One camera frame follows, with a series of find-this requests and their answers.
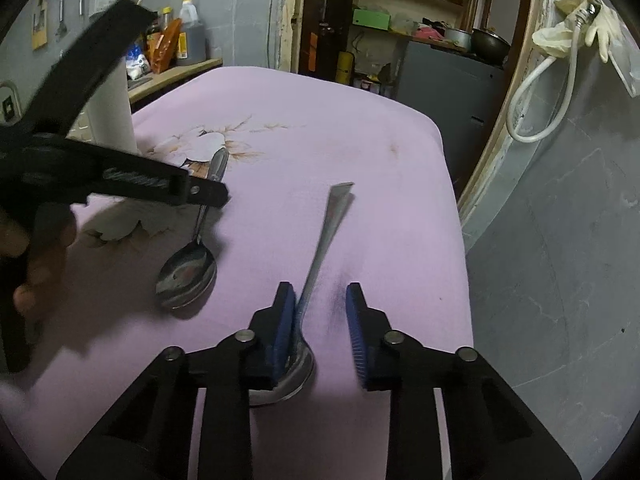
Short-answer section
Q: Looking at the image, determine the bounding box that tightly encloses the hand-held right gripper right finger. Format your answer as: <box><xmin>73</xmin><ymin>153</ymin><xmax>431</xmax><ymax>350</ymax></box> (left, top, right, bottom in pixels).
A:
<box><xmin>345</xmin><ymin>281</ymin><xmax>546</xmax><ymax>480</ymax></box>

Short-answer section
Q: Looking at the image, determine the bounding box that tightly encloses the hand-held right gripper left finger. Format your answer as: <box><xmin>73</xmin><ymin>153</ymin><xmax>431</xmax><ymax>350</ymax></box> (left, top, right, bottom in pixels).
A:
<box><xmin>55</xmin><ymin>281</ymin><xmax>298</xmax><ymax>480</ymax></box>

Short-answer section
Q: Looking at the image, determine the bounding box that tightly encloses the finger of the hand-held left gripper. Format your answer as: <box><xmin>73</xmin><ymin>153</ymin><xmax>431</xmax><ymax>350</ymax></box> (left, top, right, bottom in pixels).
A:
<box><xmin>82</xmin><ymin>150</ymin><xmax>230</xmax><ymax>209</ymax></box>
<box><xmin>22</xmin><ymin>0</ymin><xmax>157</xmax><ymax>137</ymax></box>

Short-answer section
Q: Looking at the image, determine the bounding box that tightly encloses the white utensil holder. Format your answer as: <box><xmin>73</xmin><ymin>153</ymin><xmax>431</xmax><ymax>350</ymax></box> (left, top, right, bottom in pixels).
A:
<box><xmin>66</xmin><ymin>55</ymin><xmax>139</xmax><ymax>157</ymax></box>

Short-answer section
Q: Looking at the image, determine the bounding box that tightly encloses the ornate handle metal spoon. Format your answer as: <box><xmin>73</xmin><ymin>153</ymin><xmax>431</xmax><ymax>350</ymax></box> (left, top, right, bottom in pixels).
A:
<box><xmin>154</xmin><ymin>147</ymin><xmax>230</xmax><ymax>312</ymax></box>

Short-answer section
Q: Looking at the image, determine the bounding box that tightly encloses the person's left hand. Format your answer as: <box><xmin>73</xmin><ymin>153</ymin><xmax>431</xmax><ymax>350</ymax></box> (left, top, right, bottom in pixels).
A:
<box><xmin>0</xmin><ymin>204</ymin><xmax>77</xmax><ymax>327</ymax></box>

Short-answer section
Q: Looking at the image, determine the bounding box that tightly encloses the blue white food packet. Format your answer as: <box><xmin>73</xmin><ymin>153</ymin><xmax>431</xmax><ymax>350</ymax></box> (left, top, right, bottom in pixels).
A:
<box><xmin>124</xmin><ymin>44</ymin><xmax>151</xmax><ymax>79</ymax></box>

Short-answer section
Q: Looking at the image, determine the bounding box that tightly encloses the wooden knife holder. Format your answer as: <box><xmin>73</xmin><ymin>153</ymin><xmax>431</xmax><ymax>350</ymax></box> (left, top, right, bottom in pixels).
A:
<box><xmin>32</xmin><ymin>0</ymin><xmax>50</xmax><ymax>51</ymax></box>

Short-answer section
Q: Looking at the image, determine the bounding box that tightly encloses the orange food packet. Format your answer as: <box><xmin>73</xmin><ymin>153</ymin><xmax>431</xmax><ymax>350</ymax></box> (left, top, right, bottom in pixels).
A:
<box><xmin>148</xmin><ymin>18</ymin><xmax>182</xmax><ymax>74</ymax></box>

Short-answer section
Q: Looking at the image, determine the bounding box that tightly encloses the beige kitchen counter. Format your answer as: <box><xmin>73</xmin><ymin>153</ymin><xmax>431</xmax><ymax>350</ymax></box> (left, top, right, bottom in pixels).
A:
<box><xmin>127</xmin><ymin>57</ymin><xmax>224</xmax><ymax>104</ymax></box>

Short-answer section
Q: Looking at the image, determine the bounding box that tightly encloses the cooking oil jug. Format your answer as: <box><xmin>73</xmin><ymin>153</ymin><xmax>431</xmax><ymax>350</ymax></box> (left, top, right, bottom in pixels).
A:
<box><xmin>177</xmin><ymin>0</ymin><xmax>207</xmax><ymax>66</ymax></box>

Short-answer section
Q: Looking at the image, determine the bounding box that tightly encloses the pink floral tablecloth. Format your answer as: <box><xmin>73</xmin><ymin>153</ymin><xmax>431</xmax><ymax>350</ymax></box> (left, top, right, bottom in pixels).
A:
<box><xmin>0</xmin><ymin>65</ymin><xmax>475</xmax><ymax>480</ymax></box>

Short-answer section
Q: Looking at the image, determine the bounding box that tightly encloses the yellow cylinder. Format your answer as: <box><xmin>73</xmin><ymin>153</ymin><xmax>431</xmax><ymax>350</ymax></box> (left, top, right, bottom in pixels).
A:
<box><xmin>335</xmin><ymin>51</ymin><xmax>355</xmax><ymax>85</ymax></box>

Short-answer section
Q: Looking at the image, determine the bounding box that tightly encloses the dark brown wooden door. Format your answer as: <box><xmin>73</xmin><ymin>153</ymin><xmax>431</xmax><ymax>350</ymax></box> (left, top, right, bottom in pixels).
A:
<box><xmin>299</xmin><ymin>0</ymin><xmax>359</xmax><ymax>80</ymax></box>

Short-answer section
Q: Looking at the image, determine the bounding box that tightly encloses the grey metal cabinet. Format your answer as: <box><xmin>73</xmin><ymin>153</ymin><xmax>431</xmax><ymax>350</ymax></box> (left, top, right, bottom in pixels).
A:
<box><xmin>392</xmin><ymin>39</ymin><xmax>507</xmax><ymax>202</ymax></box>

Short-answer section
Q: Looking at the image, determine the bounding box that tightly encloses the green box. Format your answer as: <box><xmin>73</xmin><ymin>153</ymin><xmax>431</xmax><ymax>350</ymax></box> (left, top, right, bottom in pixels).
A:
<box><xmin>352</xmin><ymin>8</ymin><xmax>392</xmax><ymax>31</ymax></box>

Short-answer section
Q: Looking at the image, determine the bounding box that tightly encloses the silver cooking pot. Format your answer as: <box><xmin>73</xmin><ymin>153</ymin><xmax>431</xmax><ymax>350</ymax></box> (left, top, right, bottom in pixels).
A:
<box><xmin>443</xmin><ymin>27</ymin><xmax>474</xmax><ymax>52</ymax></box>

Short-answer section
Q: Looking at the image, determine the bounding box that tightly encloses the black wok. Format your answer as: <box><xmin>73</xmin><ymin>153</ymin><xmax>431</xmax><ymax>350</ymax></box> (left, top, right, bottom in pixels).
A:
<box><xmin>471</xmin><ymin>28</ymin><xmax>512</xmax><ymax>64</ymax></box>

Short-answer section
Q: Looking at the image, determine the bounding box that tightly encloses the cream rubber glove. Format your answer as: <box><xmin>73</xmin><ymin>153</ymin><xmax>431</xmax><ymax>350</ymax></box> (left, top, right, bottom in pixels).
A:
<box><xmin>584</xmin><ymin>1</ymin><xmax>627</xmax><ymax>64</ymax></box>
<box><xmin>531</xmin><ymin>0</ymin><xmax>592</xmax><ymax>59</ymax></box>

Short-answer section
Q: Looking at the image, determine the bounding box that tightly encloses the white mesh bag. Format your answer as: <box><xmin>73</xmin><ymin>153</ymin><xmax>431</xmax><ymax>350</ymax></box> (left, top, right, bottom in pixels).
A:
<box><xmin>606</xmin><ymin>34</ymin><xmax>640</xmax><ymax>99</ymax></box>

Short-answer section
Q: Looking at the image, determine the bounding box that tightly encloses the worn wooden door frame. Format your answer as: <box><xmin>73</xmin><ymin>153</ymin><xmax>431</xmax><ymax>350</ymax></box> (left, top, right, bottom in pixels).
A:
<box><xmin>277</xmin><ymin>0</ymin><xmax>557</xmax><ymax>223</ymax></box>

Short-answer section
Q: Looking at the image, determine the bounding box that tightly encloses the white hose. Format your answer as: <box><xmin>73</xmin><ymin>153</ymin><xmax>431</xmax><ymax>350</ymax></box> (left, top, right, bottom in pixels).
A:
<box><xmin>505</xmin><ymin>4</ymin><xmax>599</xmax><ymax>144</ymax></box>

